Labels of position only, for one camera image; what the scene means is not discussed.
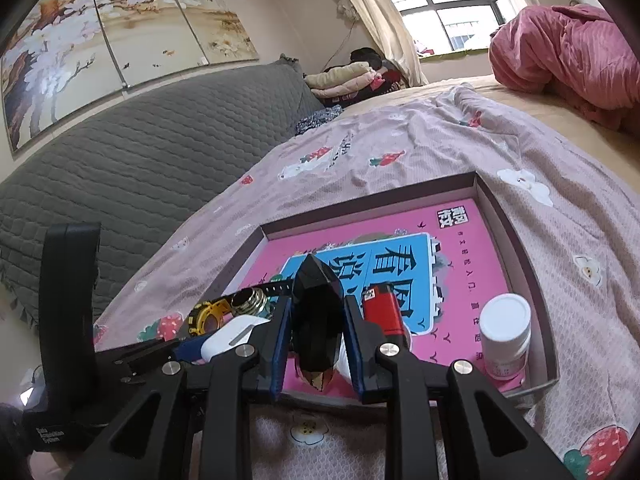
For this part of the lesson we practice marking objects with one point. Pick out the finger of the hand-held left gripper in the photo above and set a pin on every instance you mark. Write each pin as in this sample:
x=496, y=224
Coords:
x=190, y=353
x=145, y=349

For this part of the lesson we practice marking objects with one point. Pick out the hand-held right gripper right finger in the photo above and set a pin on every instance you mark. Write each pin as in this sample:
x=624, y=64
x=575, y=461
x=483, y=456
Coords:
x=355, y=350

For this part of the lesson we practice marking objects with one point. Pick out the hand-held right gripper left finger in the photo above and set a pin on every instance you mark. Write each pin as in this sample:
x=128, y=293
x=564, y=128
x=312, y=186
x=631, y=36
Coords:
x=277, y=345

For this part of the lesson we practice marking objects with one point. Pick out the white earbuds case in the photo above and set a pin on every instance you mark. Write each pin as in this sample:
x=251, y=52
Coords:
x=227, y=337

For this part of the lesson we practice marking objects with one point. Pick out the black yellow wristwatch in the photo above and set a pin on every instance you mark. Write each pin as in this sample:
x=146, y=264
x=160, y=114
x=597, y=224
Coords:
x=210, y=317

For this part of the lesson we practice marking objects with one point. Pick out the red lighter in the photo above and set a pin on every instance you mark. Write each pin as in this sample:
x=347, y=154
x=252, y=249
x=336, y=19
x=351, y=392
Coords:
x=385, y=317

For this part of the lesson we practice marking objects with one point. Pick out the black gold faceted box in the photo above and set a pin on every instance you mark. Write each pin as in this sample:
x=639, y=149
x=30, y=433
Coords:
x=315, y=320

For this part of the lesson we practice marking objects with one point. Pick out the white pill bottle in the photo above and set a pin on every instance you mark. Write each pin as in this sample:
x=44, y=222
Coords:
x=505, y=340

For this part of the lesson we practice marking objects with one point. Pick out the person's left hand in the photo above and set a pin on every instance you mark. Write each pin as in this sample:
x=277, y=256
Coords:
x=50, y=467

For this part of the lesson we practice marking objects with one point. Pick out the pink book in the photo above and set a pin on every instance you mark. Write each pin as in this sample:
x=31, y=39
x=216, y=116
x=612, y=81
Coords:
x=460, y=270

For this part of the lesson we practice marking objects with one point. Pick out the grey quilted headboard cover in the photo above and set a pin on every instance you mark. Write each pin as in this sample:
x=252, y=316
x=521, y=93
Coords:
x=125, y=160

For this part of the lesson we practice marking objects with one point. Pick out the strawberry printed bedsheet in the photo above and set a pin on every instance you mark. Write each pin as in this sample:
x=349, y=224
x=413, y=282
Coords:
x=400, y=160

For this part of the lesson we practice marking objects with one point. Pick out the dark patterned cloth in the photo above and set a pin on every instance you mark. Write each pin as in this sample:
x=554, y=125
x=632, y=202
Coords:
x=315, y=119

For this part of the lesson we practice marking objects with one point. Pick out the stack of folded blankets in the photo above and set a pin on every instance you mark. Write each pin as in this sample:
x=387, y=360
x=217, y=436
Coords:
x=340, y=80

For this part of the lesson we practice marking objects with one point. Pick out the dark clothes pile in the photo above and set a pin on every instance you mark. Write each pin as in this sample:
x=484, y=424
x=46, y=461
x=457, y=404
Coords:
x=365, y=55

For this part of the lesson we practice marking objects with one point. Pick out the window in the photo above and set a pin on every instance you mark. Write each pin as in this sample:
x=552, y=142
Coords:
x=450, y=0

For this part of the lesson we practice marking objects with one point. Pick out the pink duvet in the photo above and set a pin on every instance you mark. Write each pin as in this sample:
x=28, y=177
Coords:
x=565, y=45

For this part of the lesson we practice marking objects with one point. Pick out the floral wall painting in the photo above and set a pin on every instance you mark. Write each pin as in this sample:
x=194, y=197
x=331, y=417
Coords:
x=100, y=50

